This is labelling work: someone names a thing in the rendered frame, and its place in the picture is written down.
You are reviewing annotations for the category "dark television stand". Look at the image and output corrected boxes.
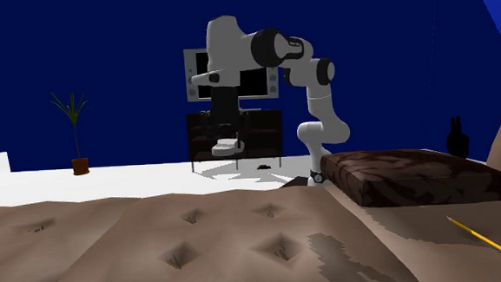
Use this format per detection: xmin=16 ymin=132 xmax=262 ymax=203
xmin=185 ymin=107 xmax=287 ymax=174

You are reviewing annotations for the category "potted green plant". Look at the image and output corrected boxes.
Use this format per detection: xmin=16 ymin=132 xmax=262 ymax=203
xmin=49 ymin=90 xmax=93 ymax=177

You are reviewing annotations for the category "yellow pencil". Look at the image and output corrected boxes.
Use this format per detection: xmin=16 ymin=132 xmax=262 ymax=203
xmin=446 ymin=213 xmax=501 ymax=272

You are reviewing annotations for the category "white flat object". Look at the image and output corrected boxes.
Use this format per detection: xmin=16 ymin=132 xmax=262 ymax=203
xmin=210 ymin=136 xmax=247 ymax=158

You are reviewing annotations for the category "television with grey frame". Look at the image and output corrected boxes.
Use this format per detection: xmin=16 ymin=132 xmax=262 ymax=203
xmin=182 ymin=44 xmax=280 ymax=104

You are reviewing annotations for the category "dark brown cushion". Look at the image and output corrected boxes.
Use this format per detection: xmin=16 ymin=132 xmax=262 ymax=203
xmin=319 ymin=144 xmax=501 ymax=211

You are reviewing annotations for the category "brown tufted sofa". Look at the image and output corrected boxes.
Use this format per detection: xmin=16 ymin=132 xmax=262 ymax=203
xmin=0 ymin=102 xmax=501 ymax=282

